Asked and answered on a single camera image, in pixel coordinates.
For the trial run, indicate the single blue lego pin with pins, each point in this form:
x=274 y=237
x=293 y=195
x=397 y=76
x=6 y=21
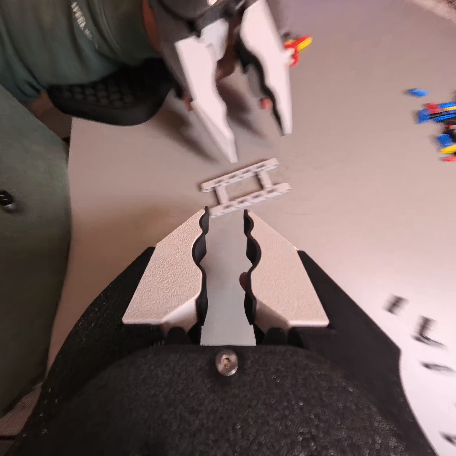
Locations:
x=417 y=92

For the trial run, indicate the pile of blue lego pieces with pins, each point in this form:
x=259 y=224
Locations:
x=438 y=110

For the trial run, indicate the person's right hand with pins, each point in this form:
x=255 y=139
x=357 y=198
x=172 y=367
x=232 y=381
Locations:
x=243 y=281

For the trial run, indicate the pile of red lego pieces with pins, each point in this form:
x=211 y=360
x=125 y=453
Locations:
x=297 y=44

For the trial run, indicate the grey lego frame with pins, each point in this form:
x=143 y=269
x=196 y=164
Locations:
x=242 y=174

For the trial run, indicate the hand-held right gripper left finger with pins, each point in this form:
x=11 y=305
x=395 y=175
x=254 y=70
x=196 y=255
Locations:
x=167 y=281

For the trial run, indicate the black lego pin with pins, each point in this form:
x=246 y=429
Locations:
x=395 y=305
x=449 y=438
x=427 y=331
x=438 y=367

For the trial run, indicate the person's torso in green hoodie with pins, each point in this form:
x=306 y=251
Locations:
x=32 y=249

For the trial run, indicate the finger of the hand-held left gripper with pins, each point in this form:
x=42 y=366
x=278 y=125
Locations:
x=199 y=78
x=267 y=46

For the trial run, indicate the person's left hand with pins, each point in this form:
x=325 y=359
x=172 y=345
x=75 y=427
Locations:
x=228 y=64

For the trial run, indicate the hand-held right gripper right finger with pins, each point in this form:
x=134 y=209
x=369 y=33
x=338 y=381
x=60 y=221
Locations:
x=285 y=285

